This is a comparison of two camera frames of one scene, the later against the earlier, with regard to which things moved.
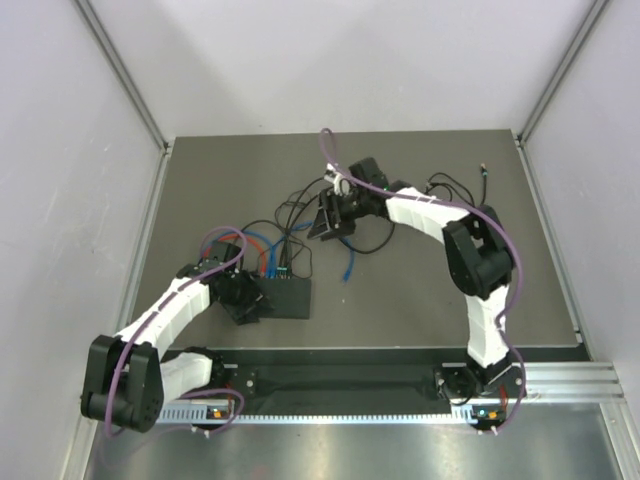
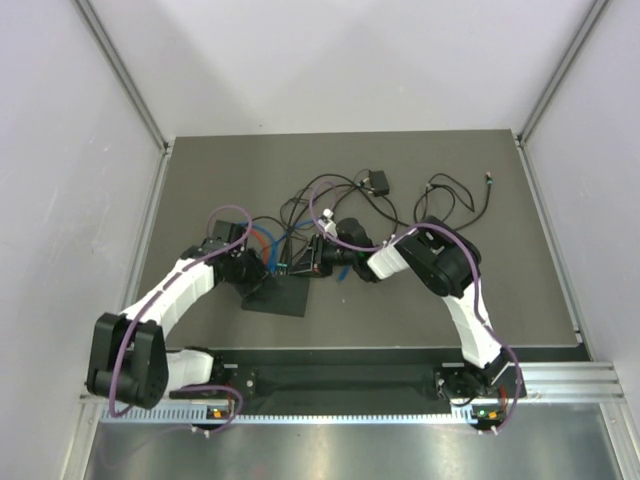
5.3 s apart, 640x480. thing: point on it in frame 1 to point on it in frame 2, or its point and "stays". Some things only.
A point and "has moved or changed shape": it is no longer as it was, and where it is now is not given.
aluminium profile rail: [580, 381] stays
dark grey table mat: [387, 284] stays
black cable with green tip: [485, 174] has moved or changed shape
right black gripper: [326, 226] to [313, 262]
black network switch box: [289, 297] stays
